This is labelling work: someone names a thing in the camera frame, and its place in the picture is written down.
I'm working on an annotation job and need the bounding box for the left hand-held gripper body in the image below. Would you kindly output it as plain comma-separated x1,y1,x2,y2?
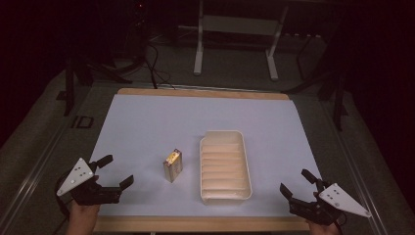
56,158,123,207

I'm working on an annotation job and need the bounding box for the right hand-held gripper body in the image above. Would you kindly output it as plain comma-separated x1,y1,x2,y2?
288,182,373,226

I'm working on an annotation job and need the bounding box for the small yellow and silver box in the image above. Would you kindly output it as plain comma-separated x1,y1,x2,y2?
162,148,184,184

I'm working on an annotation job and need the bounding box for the cream ribbed plastic tray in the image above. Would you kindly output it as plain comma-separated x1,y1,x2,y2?
199,129,254,206

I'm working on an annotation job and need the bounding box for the person's right hand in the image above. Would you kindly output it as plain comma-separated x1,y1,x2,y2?
305,218,343,235

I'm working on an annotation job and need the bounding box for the person's left hand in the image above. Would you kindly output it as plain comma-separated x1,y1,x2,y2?
66,199,101,235

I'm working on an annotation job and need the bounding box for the white paper table mat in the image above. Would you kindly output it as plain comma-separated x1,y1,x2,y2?
88,93,323,217

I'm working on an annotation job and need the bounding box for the black tripod stand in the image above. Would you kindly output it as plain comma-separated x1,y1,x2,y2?
282,19,349,132
56,0,134,118

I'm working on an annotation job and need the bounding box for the black cable on floor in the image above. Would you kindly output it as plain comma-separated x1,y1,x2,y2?
142,42,177,90

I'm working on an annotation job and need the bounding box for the white metal stand frame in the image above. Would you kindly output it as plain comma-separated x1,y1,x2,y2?
193,0,290,82

